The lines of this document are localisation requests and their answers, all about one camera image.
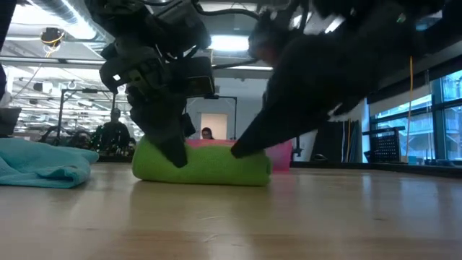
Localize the pink translucent plastic basket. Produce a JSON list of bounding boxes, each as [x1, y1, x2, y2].
[[186, 139, 293, 173]]

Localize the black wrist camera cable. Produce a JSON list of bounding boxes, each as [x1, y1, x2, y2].
[[193, 1, 261, 21]]

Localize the ceiling light strip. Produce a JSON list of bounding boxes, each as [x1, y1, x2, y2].
[[212, 64, 274, 72]]

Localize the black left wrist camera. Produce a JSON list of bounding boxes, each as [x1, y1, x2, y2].
[[147, 0, 213, 59]]

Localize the teal microfiber towel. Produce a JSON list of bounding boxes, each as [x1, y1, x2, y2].
[[0, 138, 100, 189]]

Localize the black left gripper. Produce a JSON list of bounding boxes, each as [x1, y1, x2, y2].
[[89, 0, 217, 170]]

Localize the black leaning panels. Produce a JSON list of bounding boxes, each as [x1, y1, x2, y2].
[[312, 120, 361, 163]]

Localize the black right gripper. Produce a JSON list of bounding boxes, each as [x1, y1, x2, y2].
[[230, 13, 417, 160]]

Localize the cream wall panel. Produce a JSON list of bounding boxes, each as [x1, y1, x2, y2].
[[200, 113, 228, 141]]

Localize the yellow hanging cable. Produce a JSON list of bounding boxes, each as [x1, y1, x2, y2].
[[406, 56, 415, 162]]

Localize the green microfiber towel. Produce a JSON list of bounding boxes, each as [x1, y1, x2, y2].
[[131, 136, 272, 187]]

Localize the black aluminium table frame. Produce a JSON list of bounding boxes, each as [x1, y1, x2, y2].
[[97, 154, 462, 178]]

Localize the black perforated panel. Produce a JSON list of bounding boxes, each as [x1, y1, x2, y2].
[[363, 126, 406, 164]]

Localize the black background gantry frame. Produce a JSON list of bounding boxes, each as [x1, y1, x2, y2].
[[57, 88, 117, 142], [204, 94, 238, 141]]

